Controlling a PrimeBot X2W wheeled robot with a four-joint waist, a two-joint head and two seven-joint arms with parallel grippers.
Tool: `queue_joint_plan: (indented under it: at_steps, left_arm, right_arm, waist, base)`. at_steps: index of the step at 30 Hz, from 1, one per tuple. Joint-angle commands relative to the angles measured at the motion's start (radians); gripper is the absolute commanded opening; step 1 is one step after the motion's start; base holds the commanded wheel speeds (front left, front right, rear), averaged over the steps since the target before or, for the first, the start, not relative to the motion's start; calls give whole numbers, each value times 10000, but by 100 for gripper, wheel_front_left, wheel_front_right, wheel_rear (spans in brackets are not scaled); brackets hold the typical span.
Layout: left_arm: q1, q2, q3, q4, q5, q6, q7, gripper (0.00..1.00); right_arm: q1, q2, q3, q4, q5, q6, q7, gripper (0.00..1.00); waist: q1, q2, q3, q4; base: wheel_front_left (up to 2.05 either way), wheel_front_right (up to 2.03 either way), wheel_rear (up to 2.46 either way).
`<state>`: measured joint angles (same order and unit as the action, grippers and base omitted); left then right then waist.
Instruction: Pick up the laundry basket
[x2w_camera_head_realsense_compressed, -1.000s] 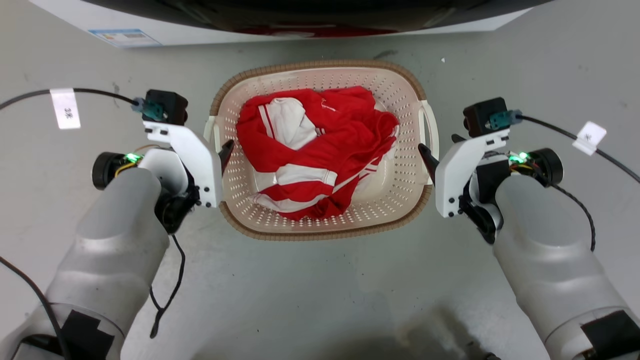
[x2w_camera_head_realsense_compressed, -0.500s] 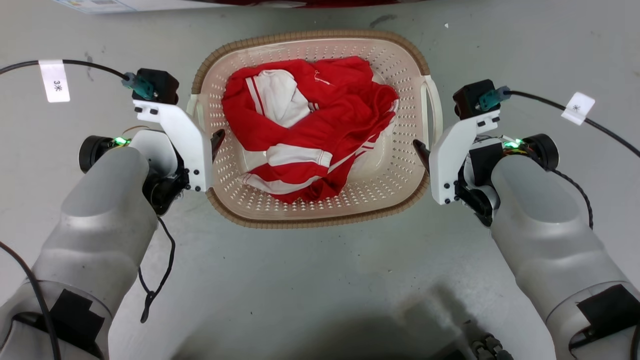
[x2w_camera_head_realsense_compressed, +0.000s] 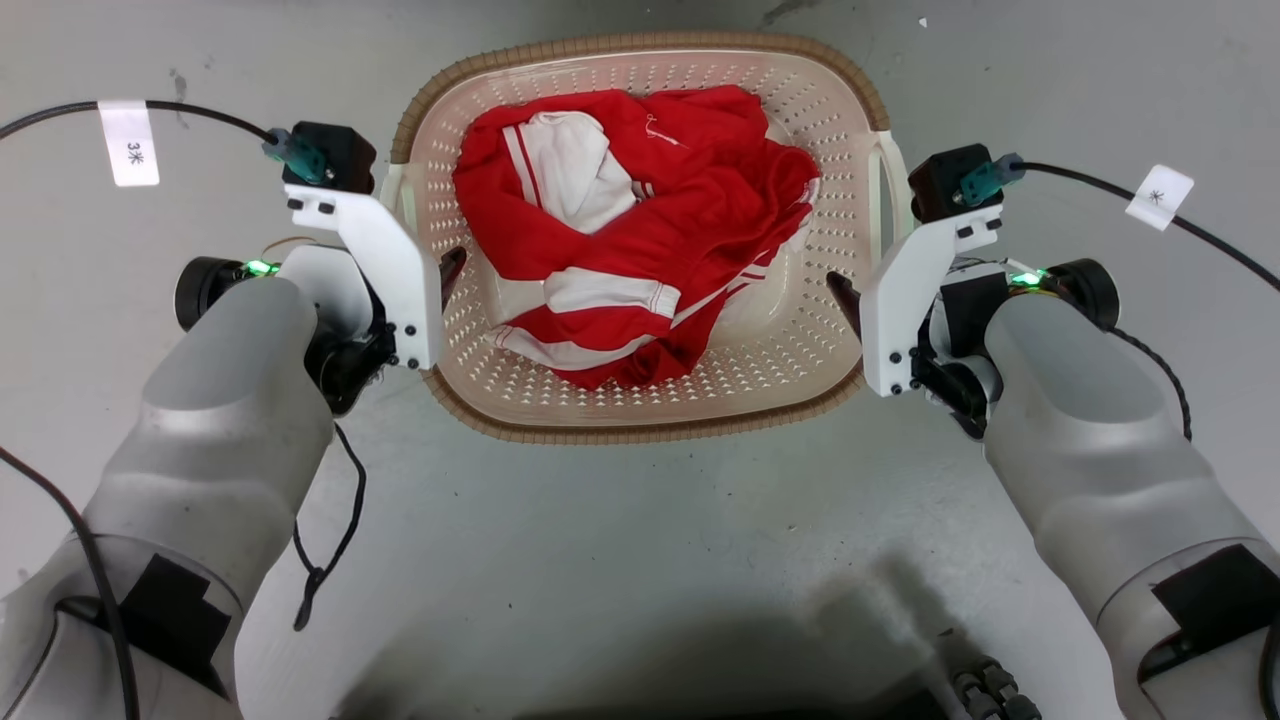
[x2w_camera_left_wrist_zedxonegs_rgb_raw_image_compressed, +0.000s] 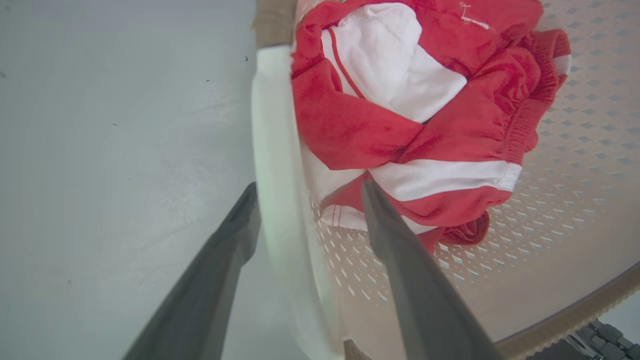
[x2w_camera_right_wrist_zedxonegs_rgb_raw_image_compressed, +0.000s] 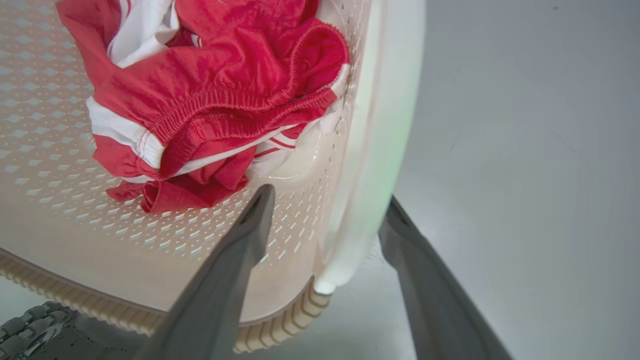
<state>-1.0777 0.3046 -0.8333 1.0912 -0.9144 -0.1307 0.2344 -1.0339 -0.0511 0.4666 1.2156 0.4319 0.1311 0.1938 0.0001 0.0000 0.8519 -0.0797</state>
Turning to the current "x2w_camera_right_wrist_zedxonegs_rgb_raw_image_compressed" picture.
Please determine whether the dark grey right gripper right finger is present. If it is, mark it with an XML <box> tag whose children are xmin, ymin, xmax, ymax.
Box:
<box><xmin>378</xmin><ymin>195</ymin><xmax>514</xmax><ymax>360</ymax></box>

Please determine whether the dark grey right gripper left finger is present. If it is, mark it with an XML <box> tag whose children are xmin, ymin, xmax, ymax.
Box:
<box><xmin>134</xmin><ymin>184</ymin><xmax>276</xmax><ymax>360</ymax></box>

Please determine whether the red and white garment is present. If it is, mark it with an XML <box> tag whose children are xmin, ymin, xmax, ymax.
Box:
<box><xmin>55</xmin><ymin>0</ymin><xmax>351</xmax><ymax>215</ymax></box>

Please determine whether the cream perforated plastic laundry basket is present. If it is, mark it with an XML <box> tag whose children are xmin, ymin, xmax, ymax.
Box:
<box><xmin>0</xmin><ymin>0</ymin><xmax>427</xmax><ymax>354</ymax></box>

